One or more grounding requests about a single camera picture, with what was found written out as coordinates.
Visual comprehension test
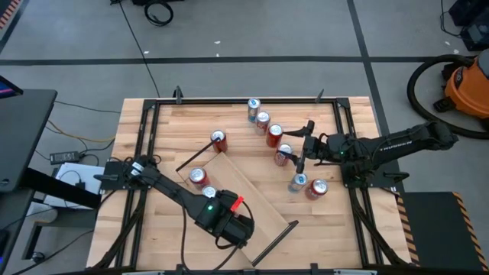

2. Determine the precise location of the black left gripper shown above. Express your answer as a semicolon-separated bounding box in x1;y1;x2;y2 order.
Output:
217;189;256;248

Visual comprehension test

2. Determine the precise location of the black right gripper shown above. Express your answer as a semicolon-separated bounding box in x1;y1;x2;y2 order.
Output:
281;119;334;175

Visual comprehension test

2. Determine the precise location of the red Coca-Cola Star Wars can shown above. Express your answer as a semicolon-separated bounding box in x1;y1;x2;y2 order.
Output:
273;143;294;168

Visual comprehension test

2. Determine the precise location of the red Coca-Cola Zero Sugar can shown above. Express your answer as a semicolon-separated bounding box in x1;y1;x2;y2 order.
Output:
265;122;284;149

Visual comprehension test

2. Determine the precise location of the blue silver Red Bull can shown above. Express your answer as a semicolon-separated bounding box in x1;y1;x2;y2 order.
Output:
246;97;262;124
287;172;309;194

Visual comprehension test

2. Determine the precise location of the red cherry Coca-Cola Zero can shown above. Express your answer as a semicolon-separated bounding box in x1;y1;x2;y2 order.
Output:
304;177;329;202

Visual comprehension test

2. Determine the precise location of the wooden shelf with black legs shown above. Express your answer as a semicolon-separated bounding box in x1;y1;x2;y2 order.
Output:
174;139;300;267

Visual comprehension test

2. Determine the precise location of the black mat with hazard stripes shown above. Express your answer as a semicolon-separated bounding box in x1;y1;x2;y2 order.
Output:
395;190;489;273

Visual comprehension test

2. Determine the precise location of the white paper sheet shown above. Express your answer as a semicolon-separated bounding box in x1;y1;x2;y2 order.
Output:
42;162;103;210

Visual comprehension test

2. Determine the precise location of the black desk foot beam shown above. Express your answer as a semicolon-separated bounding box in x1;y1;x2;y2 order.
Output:
21;167;102;210

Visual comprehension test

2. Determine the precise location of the black power adapter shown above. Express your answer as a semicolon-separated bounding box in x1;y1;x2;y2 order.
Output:
49;150;81;165

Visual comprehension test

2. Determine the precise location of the black equipment case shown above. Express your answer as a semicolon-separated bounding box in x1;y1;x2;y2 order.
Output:
447;0;489;53

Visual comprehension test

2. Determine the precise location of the black desk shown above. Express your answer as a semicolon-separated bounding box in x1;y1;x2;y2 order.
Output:
0;89;58;194

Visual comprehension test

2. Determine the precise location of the dark monitor screen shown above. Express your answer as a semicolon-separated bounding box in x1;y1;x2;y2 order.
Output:
0;74;24;100

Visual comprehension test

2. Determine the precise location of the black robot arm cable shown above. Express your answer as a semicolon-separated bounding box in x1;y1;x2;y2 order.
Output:
178;202;245;275

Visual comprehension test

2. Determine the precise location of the orange shop vacuum with hose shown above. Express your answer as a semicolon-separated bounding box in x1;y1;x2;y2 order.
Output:
406;53;489;141

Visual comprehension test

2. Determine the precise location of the yellow floor cable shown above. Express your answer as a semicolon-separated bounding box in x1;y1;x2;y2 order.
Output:
45;118;116;144

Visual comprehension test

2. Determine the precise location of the coiled black cable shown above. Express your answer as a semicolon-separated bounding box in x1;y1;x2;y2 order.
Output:
143;0;175;28

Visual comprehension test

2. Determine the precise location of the long black floor cable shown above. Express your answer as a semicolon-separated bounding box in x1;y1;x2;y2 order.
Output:
117;0;161;99

